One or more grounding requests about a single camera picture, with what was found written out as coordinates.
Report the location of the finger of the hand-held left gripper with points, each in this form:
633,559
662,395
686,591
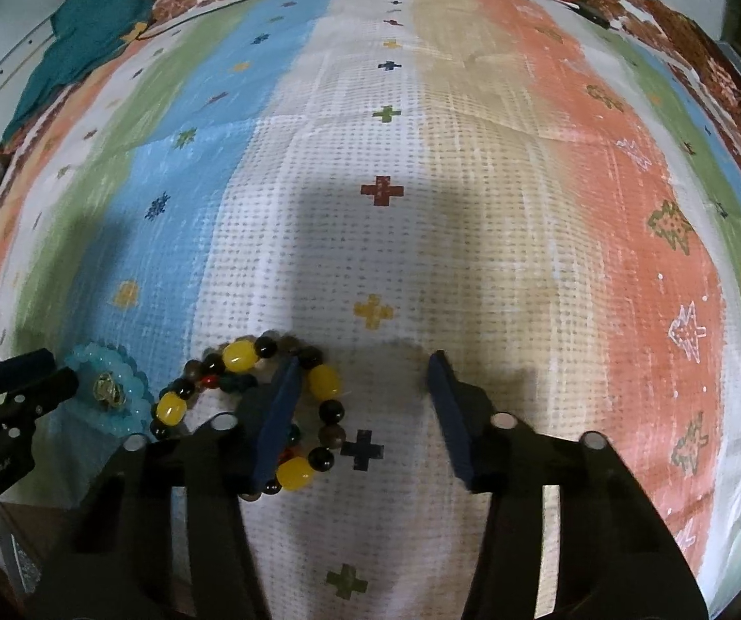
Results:
28,361
47,387

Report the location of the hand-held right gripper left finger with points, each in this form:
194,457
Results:
273,426

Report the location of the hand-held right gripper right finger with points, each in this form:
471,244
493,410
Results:
451,413

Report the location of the silver metal tin box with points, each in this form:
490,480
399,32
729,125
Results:
28,555

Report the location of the colourful striped mat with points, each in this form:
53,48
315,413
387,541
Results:
441,142

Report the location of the teal cloth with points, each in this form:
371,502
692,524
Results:
86,26

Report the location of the black power adapter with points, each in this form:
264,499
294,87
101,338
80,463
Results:
593,13

